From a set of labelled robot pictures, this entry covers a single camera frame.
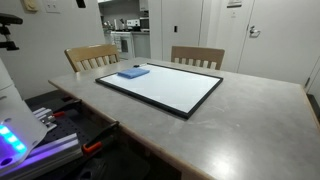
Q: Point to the blue microfiber towel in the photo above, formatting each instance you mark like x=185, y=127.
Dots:
x=132, y=73

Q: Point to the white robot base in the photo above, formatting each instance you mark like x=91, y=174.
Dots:
x=20, y=130

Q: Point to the black framed whiteboard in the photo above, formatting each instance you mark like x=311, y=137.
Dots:
x=176, y=91

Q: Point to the right wooden chair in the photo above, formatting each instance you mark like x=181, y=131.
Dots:
x=194, y=54

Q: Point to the wooden chair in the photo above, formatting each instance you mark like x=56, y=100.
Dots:
x=102, y=54
x=194, y=54

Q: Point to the white kitchen stove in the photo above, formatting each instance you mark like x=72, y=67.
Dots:
x=124, y=43

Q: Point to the microwave on counter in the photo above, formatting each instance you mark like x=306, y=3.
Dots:
x=144, y=24

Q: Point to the black orange bar clamp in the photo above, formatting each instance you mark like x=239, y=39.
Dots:
x=96, y=143

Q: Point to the left wooden chair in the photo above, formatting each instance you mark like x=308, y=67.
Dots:
x=102, y=54

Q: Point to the black red bar clamp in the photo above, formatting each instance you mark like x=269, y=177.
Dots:
x=72, y=105

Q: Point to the silver door handle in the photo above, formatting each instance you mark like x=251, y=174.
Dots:
x=254, y=33

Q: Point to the aluminium extrusion rail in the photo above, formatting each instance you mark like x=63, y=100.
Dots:
x=46, y=158

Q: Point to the beige wall thermostat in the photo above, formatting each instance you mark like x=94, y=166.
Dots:
x=30, y=5

